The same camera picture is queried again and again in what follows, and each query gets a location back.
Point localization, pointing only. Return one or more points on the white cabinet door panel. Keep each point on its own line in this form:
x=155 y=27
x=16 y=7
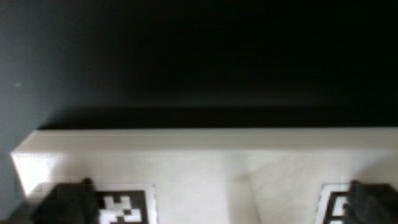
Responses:
x=226 y=176

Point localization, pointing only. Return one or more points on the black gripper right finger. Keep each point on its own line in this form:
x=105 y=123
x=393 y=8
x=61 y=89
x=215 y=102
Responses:
x=372 y=208

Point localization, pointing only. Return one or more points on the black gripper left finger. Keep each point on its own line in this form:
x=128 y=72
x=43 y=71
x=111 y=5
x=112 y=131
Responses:
x=70 y=204

